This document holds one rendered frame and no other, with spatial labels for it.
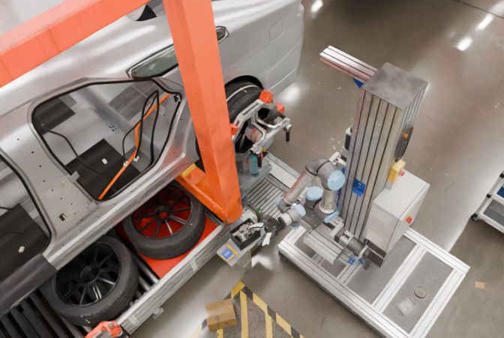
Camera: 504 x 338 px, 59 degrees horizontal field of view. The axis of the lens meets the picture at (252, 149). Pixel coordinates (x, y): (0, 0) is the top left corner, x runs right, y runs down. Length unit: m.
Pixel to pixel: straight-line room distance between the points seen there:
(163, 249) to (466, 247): 2.56
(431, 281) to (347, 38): 3.24
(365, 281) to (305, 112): 2.04
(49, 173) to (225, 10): 1.58
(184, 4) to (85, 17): 0.45
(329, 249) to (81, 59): 2.03
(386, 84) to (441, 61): 3.44
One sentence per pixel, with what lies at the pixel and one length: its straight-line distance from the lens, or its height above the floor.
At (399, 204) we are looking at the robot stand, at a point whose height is 1.23.
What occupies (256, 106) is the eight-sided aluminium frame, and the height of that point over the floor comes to 1.12.
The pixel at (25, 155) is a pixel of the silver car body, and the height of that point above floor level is 1.76.
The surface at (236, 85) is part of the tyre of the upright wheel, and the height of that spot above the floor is 1.17.
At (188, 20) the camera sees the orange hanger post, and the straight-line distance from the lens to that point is 2.11.
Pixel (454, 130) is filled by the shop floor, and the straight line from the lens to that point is 5.10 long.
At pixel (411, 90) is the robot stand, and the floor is 2.03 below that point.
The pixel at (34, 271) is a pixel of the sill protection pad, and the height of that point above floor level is 0.92.
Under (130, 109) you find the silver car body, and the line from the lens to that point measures 3.83.
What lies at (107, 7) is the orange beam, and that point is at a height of 2.69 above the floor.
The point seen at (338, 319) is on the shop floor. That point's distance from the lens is 3.86.
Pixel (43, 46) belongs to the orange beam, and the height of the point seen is 2.68.
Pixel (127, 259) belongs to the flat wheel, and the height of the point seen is 0.50.
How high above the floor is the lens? 3.67
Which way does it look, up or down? 52 degrees down
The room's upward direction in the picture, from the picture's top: 6 degrees counter-clockwise
